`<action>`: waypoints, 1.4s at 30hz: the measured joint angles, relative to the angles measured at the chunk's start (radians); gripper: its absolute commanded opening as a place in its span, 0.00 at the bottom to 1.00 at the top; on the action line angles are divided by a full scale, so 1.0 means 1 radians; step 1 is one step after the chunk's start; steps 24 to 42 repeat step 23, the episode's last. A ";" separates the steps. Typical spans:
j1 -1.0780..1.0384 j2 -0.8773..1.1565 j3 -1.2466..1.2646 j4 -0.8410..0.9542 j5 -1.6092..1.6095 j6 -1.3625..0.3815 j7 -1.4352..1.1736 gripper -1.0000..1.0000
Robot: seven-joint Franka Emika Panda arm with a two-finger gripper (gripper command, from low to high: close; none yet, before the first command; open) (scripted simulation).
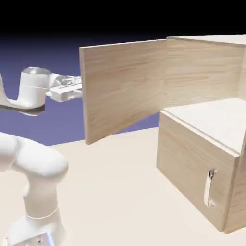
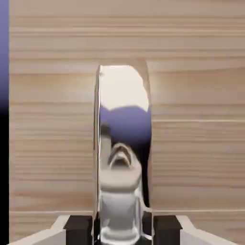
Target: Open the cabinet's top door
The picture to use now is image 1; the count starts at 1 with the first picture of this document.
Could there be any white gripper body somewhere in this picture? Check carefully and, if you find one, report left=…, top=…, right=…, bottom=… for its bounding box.
left=49, top=83, right=84, bottom=103

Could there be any large light wood cabinet door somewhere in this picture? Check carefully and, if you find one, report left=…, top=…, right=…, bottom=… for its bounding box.
left=79, top=38, right=168, bottom=145

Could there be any small light wood cabinet door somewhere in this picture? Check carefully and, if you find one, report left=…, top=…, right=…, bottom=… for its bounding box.
left=156, top=111, right=240, bottom=233

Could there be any light wood cabinet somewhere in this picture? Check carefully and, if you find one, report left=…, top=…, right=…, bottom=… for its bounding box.
left=156, top=34, right=246, bottom=235

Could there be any curved silver door handle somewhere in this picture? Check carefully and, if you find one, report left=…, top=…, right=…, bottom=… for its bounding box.
left=203, top=168, right=219, bottom=208

